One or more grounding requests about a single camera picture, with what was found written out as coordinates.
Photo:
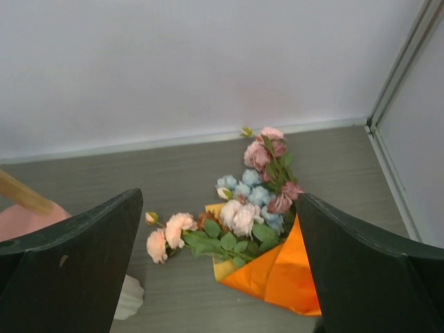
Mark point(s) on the orange wrapping paper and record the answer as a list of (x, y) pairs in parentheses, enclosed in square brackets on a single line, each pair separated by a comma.
[(281, 276)]

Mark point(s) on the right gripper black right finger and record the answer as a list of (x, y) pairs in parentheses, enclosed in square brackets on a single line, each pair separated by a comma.
[(368, 279)]

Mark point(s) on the aluminium frame post right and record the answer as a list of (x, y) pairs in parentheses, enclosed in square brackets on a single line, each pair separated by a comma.
[(406, 127)]

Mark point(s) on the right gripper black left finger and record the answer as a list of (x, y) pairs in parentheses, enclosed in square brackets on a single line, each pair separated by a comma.
[(68, 277)]

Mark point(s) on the artificial flower bouquet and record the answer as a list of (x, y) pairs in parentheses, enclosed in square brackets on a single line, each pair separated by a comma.
[(254, 216)]

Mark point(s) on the white ribbed ceramic vase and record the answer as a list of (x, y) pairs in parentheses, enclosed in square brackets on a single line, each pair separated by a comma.
[(130, 299)]

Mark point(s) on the pink wooden tiered shelf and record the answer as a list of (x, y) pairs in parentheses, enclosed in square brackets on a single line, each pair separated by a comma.
[(31, 211)]

